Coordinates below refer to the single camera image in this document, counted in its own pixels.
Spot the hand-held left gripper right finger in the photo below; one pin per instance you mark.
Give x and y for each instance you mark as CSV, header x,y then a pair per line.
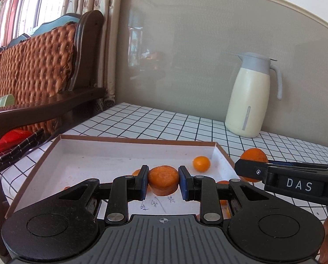
x,y
182,183

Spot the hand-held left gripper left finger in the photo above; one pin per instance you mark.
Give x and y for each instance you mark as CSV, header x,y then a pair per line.
x,y
144,183

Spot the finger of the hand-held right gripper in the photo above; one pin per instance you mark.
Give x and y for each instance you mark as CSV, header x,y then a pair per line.
x,y
304,165
250,170

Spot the orange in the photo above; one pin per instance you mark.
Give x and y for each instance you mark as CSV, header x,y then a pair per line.
x,y
254,155
137,172
201,163

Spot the wide carrot piece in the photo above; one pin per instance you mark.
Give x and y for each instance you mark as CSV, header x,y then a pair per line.
x,y
164,178

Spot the brown cardboard box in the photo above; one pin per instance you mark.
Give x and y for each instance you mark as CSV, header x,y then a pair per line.
x,y
98,156

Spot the white checked tablecloth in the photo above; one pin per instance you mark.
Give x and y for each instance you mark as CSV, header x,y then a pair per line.
x,y
153,123

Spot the cream thermos jug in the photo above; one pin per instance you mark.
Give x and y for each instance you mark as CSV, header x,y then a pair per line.
x,y
249,101

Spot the dark striped cloth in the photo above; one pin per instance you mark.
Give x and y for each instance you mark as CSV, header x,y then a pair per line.
x,y
21,151

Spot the red plastic bag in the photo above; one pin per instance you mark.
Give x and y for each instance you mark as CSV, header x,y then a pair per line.
x,y
10,140

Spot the beige curtain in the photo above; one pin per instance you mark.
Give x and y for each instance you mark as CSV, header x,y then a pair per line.
x,y
8,13
109,33

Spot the wooden sofa with woven cushion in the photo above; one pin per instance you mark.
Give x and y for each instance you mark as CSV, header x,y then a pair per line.
x,y
37,60

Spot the green cup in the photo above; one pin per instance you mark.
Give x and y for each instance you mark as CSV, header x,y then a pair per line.
x,y
3,101

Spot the window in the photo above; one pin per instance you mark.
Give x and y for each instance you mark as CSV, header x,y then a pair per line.
x,y
34,2

